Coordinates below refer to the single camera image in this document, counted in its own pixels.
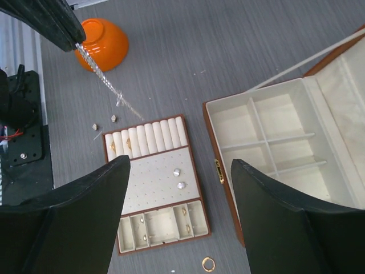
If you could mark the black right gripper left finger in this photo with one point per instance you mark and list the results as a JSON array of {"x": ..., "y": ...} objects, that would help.
[{"x": 71, "y": 229}]

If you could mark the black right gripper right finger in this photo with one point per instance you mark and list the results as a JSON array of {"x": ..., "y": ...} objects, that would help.
[{"x": 288, "y": 231}]

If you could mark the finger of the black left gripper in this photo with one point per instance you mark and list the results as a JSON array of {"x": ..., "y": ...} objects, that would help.
[{"x": 54, "y": 20}]

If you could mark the brown jewelry tray insert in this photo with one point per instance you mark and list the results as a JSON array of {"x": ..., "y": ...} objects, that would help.
[{"x": 155, "y": 212}]

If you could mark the brown open jewelry box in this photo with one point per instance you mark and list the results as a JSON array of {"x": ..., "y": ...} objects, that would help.
[{"x": 306, "y": 132}]

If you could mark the orange upturned bowl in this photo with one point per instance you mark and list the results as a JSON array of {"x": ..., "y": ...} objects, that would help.
[{"x": 106, "y": 43}]

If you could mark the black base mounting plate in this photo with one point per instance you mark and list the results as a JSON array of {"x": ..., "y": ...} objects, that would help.
[{"x": 26, "y": 167}]

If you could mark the silver stud earring right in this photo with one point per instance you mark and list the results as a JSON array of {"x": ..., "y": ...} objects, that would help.
[{"x": 181, "y": 185}]

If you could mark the silver stud earring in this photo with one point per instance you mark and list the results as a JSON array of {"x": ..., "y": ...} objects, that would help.
[
  {"x": 176, "y": 172},
  {"x": 181, "y": 185}
]

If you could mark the silver stud earring left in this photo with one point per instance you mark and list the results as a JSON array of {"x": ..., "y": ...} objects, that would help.
[{"x": 176, "y": 172}]

